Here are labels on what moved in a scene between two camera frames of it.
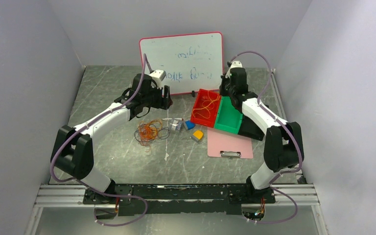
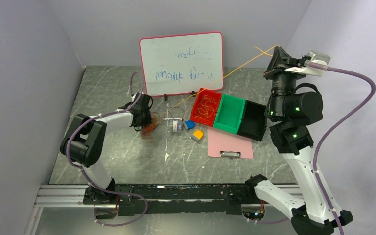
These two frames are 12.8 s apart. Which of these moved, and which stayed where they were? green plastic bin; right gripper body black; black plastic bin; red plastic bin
Moved: right gripper body black
Stayed: black plastic bin; red plastic bin; green plastic bin
